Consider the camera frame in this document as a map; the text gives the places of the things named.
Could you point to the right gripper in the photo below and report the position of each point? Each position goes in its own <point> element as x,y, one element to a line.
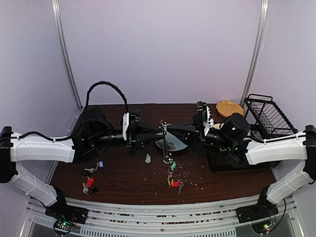
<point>200,131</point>

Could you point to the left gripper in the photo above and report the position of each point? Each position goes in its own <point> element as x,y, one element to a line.
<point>138,135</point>

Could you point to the red key tag with key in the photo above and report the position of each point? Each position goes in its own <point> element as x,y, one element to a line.
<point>178,184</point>

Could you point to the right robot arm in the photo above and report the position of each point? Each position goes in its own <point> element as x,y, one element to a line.
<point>300,146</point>

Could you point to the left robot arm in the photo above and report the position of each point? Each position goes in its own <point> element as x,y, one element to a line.
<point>96,133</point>

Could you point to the light blue flower plate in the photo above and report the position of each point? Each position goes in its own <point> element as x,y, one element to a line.
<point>173,143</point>

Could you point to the pale green key tag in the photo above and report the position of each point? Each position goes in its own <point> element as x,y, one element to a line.
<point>148,158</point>

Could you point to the orange dotted plate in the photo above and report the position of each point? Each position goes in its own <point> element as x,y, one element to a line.
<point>227,108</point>

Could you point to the blue key tag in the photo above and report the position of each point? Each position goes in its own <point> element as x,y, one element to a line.
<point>100,164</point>

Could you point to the black key tag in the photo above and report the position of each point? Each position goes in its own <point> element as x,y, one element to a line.
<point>93,190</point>

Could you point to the silver key near black tag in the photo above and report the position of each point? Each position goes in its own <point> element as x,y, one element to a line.
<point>85,188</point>

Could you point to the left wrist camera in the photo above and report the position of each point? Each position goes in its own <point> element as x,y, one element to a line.
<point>130,123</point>

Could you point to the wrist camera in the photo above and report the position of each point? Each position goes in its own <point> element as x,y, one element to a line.
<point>130,123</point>
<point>204,115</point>

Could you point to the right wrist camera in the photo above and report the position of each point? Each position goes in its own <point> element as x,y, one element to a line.
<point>204,115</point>

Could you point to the black wire dish rack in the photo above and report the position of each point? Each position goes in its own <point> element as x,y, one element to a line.
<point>270,124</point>

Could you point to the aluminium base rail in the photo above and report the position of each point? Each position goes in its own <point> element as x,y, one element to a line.
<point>208,219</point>

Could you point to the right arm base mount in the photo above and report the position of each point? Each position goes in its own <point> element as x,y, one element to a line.
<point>260,216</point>

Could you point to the right aluminium post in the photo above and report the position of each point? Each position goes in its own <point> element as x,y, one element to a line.
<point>259,42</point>

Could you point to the aluminium post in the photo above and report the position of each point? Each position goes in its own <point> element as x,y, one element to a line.
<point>65,55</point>
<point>259,42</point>

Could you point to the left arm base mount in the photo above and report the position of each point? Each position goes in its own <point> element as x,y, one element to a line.
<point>66,216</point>

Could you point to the left aluminium post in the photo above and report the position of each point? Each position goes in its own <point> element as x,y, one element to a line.
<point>65,55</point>

